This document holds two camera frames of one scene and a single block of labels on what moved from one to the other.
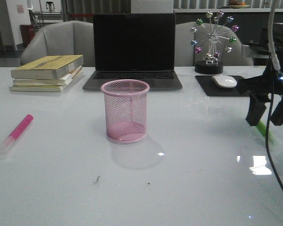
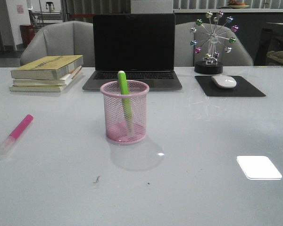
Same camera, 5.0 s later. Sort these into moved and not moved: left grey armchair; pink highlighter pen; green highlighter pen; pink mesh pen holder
Moved: green highlighter pen
Not moved: left grey armchair; pink mesh pen holder; pink highlighter pen
